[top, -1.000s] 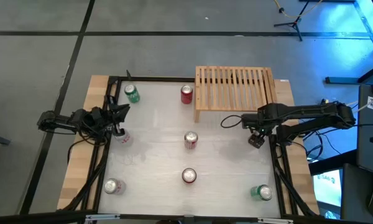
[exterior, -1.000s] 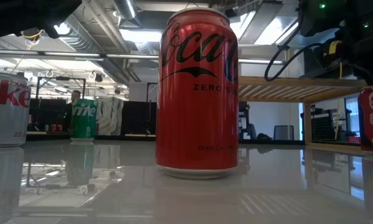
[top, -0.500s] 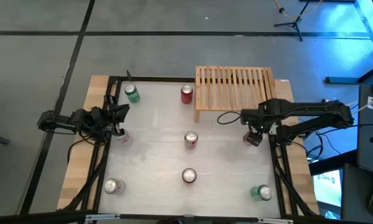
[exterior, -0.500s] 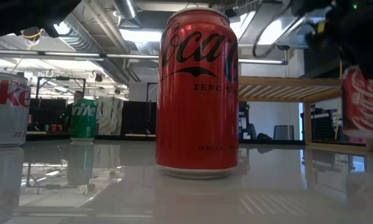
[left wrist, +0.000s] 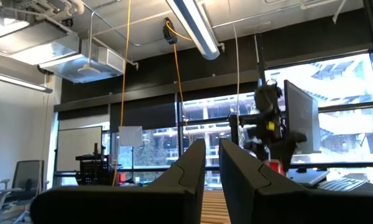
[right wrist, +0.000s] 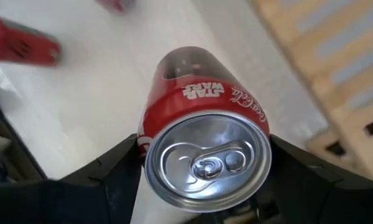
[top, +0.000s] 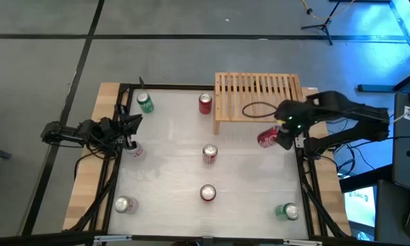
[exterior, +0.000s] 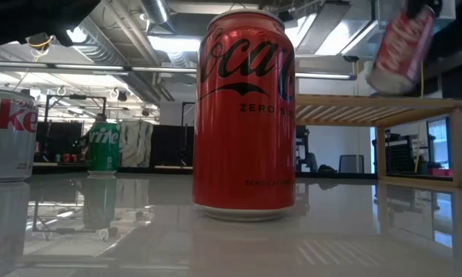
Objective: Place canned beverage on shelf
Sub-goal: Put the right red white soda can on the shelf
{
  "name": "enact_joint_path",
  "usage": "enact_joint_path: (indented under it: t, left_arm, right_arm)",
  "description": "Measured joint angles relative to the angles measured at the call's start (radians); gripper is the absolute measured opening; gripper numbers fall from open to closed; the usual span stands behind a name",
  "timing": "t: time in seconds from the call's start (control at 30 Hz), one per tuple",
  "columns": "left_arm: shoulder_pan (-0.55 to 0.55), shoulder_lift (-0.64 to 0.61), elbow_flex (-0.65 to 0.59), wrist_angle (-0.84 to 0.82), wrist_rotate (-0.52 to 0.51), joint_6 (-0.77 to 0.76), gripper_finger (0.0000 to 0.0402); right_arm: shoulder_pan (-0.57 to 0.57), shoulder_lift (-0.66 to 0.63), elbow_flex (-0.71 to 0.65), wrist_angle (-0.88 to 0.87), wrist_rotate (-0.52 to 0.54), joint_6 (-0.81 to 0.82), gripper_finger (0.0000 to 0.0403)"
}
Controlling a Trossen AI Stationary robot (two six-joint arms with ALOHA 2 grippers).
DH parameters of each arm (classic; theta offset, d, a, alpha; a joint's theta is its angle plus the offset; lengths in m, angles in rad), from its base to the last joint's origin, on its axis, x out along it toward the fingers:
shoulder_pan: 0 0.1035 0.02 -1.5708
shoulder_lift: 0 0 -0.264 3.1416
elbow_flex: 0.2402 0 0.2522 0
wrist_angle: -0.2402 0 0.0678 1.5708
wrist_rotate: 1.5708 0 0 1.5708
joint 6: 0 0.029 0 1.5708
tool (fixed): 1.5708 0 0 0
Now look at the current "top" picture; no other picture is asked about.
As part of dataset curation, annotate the red can black lettering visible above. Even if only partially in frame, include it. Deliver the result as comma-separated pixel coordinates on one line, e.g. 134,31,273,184
199,184,217,203
197,92,213,115

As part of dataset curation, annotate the silver Diet Coke can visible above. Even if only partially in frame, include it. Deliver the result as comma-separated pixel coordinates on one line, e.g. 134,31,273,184
113,195,139,215
126,141,147,162

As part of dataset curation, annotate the black base cable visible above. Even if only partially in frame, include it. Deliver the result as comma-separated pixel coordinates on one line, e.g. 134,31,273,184
73,150,105,181

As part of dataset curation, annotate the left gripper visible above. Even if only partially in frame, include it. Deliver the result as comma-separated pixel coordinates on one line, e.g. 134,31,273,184
100,114,144,149

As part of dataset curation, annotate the computer monitor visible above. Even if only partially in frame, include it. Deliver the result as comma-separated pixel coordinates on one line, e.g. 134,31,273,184
343,184,379,241

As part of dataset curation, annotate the black tripod stand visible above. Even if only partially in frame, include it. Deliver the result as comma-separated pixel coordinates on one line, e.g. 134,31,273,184
300,0,342,46

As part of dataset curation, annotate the red can white lettering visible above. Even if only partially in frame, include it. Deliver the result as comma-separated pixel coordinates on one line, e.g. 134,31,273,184
256,125,282,149
202,143,219,165

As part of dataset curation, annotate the black table frame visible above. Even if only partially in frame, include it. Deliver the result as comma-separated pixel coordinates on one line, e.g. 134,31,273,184
63,81,355,246

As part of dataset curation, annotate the dark grey desk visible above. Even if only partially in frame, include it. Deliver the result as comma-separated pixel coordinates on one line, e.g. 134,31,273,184
392,92,410,193

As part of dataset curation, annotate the metal frame rail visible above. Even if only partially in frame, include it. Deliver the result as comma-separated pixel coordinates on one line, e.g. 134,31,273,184
389,0,410,68

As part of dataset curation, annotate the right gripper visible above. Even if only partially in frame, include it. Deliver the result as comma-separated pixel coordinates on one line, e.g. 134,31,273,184
274,98,311,151

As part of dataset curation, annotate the black stand base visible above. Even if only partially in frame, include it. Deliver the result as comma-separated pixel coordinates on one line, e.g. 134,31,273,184
357,66,410,94

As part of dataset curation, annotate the wooden slatted shelf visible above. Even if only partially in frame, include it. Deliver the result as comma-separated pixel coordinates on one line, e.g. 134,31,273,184
213,71,305,135

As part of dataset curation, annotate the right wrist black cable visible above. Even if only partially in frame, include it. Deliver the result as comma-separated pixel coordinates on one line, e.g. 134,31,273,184
241,101,278,119

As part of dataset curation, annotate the black computer case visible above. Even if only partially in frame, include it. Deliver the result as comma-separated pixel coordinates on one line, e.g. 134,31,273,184
374,179,410,245

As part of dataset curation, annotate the yellow cable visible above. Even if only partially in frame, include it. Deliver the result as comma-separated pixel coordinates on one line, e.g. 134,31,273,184
300,0,356,21

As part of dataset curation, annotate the silver frame bracket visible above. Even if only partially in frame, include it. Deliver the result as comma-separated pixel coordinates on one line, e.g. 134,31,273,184
93,234,133,244
282,238,324,246

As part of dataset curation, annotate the green Sprite can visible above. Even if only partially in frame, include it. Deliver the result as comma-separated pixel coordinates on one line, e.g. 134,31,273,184
136,92,155,114
275,202,301,221

